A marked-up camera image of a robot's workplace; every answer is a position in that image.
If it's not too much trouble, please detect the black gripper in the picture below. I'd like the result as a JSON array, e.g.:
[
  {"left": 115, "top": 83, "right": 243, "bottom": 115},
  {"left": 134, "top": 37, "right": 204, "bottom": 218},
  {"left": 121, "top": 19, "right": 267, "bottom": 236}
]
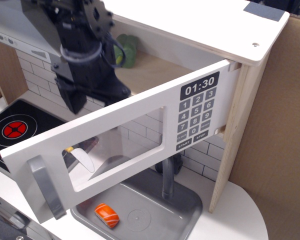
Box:
[{"left": 52, "top": 42, "right": 131, "bottom": 115}]

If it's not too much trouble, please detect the grey toy sink basin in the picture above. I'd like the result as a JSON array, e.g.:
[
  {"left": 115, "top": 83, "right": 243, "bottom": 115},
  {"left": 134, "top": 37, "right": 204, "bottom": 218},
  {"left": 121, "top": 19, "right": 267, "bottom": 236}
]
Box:
[{"left": 70, "top": 163, "right": 203, "bottom": 240}]

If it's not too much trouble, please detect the wooden microwave cabinet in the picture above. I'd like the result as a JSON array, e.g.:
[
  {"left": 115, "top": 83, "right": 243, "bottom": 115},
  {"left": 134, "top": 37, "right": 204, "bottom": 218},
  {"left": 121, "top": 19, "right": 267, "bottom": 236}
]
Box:
[{"left": 105, "top": 0, "right": 290, "bottom": 213}]

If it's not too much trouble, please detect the grey range hood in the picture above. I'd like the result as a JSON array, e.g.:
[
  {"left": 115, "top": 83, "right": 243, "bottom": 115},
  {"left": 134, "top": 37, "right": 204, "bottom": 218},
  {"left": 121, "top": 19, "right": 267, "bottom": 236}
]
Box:
[{"left": 0, "top": 0, "right": 66, "bottom": 64}]

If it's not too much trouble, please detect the yellow handled toy knife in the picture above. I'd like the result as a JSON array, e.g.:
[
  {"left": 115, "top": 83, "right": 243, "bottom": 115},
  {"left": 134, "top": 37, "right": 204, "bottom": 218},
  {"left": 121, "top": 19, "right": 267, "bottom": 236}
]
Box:
[{"left": 65, "top": 146, "right": 95, "bottom": 173}]

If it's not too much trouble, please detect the brown cardboard panel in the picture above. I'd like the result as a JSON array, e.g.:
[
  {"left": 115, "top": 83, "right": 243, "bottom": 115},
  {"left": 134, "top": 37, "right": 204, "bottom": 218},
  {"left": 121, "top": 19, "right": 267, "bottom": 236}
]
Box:
[{"left": 229, "top": 15, "right": 300, "bottom": 240}]

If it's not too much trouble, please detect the white toy microwave door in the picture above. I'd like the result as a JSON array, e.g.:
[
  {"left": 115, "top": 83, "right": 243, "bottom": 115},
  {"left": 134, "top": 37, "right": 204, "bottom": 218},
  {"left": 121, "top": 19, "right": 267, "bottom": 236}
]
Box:
[{"left": 0, "top": 59, "right": 241, "bottom": 223}]

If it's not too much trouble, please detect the black toy stove top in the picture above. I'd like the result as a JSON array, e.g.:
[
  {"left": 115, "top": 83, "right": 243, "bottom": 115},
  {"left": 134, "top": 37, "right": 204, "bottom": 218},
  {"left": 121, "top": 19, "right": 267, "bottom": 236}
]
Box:
[{"left": 0, "top": 99, "right": 65, "bottom": 175}]

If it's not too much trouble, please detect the grey oven front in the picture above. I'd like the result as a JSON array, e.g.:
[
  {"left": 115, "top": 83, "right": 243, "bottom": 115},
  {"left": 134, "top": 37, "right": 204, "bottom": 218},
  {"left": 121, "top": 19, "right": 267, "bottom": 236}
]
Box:
[{"left": 0, "top": 197, "right": 59, "bottom": 240}]

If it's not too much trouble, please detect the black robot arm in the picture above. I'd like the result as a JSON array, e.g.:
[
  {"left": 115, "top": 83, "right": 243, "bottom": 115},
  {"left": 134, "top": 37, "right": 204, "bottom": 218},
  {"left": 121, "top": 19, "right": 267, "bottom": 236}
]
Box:
[{"left": 37, "top": 0, "right": 131, "bottom": 114}]

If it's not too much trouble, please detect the green toy vegetable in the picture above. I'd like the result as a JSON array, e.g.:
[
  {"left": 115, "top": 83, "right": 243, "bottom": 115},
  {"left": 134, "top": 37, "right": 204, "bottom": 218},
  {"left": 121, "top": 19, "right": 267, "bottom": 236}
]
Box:
[{"left": 114, "top": 33, "right": 138, "bottom": 69}]

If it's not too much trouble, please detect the dark grey toy faucet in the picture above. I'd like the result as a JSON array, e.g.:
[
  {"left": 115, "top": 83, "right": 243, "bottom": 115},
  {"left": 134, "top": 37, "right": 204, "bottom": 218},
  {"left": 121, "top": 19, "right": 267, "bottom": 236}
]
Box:
[{"left": 155, "top": 153, "right": 183, "bottom": 200}]

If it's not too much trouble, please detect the orange salmon sushi toy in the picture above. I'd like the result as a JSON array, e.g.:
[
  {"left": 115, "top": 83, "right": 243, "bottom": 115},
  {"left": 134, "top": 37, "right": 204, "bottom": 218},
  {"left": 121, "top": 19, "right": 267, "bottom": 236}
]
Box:
[{"left": 94, "top": 203, "right": 120, "bottom": 229}]

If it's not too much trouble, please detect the grey tape patch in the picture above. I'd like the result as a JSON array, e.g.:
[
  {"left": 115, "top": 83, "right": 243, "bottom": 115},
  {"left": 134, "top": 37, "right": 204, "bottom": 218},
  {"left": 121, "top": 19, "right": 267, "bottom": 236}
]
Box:
[{"left": 243, "top": 2, "right": 285, "bottom": 22}]

